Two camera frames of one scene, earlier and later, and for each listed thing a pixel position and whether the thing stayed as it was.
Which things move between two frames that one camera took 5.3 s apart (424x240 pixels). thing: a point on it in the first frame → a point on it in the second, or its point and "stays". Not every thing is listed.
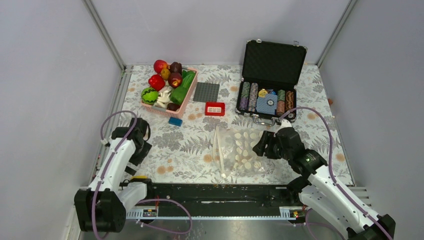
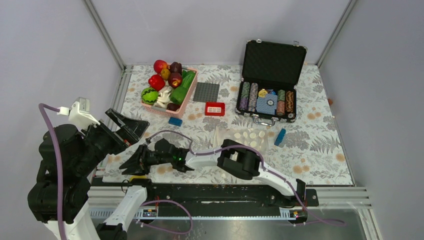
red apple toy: [159, 65] stays
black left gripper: [144, 151] → [134, 129]
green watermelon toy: [149, 96] stays
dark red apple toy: [175, 79] stays
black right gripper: [268, 138] → [137, 166]
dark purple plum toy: [176, 67] stays
